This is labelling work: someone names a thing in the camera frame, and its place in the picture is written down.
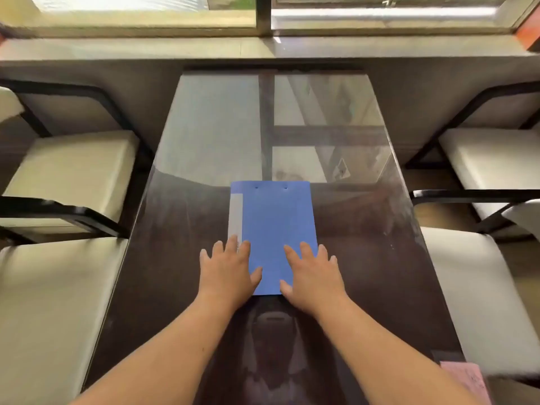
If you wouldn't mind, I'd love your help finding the person's left hand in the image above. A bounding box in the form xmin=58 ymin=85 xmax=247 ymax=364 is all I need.
xmin=197 ymin=235 xmax=263 ymax=310

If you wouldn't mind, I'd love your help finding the person's right forearm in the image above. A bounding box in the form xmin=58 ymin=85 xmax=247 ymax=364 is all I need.
xmin=314 ymin=296 xmax=486 ymax=405

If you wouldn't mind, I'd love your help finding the cream chair with black frame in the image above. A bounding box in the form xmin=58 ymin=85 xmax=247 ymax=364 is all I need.
xmin=420 ymin=200 xmax=540 ymax=386
xmin=0 ymin=79 xmax=154 ymax=245
xmin=0 ymin=237 xmax=130 ymax=405
xmin=403 ymin=82 xmax=540 ymax=243

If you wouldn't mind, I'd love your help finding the dark window frame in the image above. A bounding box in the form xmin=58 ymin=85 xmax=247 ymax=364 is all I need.
xmin=0 ymin=0 xmax=540 ymax=38

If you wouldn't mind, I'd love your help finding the person's right hand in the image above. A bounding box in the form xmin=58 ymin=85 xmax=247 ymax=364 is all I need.
xmin=279 ymin=241 xmax=351 ymax=319

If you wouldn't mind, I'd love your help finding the person's left forearm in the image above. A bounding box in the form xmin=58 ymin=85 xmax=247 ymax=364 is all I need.
xmin=69 ymin=293 xmax=239 ymax=405

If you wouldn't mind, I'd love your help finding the blue file folder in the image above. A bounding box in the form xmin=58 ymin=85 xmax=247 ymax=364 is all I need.
xmin=228 ymin=181 xmax=319 ymax=296

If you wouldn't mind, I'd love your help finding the brown window sill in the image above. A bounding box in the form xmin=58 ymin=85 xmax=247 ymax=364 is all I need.
xmin=0 ymin=35 xmax=540 ymax=62

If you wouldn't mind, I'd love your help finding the pink paper sheet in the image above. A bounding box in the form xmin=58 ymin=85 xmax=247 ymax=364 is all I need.
xmin=440 ymin=361 xmax=492 ymax=405

